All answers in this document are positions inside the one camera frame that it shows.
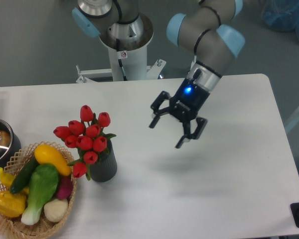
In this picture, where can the blue plastic bag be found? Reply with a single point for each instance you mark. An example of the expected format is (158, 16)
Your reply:
(281, 15)

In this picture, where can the yellow corn cob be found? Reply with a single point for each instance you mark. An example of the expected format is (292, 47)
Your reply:
(12, 205)

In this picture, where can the yellow squash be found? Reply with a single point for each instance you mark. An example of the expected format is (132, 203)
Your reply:
(46, 154)

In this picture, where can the dark grey ribbed vase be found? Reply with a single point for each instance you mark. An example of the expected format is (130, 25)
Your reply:
(106, 168)

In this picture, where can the red tulip bouquet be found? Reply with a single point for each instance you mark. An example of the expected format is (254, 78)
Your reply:
(88, 137)

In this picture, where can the green bok choy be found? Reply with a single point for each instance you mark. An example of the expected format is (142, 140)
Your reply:
(42, 186)

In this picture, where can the dark green cucumber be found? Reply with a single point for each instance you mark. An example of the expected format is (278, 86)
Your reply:
(23, 178)

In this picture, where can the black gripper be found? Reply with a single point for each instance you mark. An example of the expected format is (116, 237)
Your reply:
(184, 106)

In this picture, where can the yellow banana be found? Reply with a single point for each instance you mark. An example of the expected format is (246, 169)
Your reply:
(6, 178)

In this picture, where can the white garlic bulb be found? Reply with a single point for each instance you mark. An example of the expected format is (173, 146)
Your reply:
(55, 210)

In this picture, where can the woven wicker basket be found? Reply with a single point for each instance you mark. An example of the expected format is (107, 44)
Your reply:
(13, 228)

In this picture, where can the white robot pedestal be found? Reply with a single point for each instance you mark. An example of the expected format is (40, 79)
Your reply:
(127, 49)

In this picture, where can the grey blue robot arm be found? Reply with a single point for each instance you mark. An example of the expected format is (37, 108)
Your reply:
(206, 34)

